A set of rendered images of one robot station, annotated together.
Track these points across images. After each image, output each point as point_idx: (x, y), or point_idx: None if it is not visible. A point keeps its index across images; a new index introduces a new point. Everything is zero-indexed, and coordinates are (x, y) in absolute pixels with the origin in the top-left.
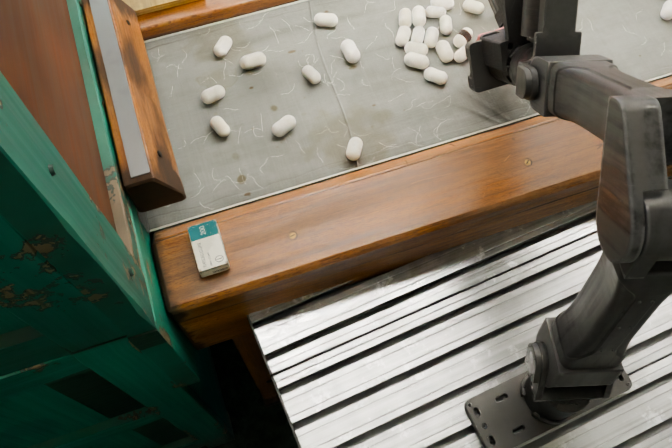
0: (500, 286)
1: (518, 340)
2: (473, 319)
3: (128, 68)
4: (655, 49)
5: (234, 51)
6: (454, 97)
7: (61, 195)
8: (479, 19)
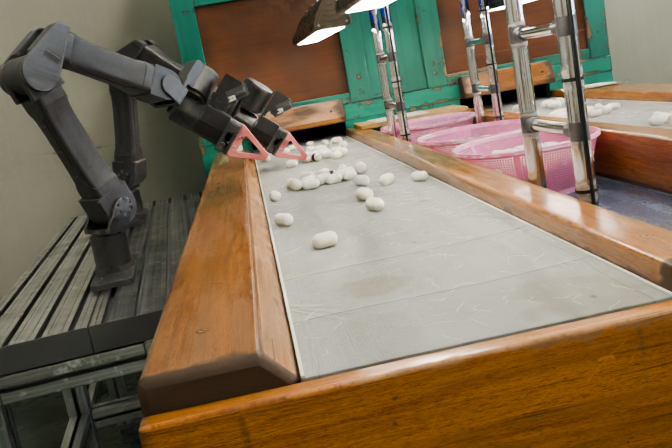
0: (189, 209)
1: (161, 214)
2: (179, 208)
3: (299, 108)
4: (282, 182)
5: (335, 144)
6: (282, 165)
7: (186, 45)
8: (330, 160)
